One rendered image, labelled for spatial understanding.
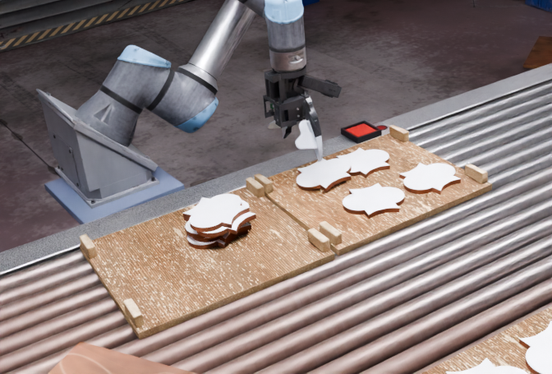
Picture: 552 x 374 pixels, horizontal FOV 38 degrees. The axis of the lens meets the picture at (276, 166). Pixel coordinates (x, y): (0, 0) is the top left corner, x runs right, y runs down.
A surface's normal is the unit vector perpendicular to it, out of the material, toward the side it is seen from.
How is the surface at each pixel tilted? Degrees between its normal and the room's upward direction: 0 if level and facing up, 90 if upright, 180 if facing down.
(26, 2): 86
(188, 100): 72
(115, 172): 90
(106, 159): 90
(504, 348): 0
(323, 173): 6
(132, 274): 0
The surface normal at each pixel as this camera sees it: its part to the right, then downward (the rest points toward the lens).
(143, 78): 0.29, 0.19
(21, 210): -0.09, -0.88
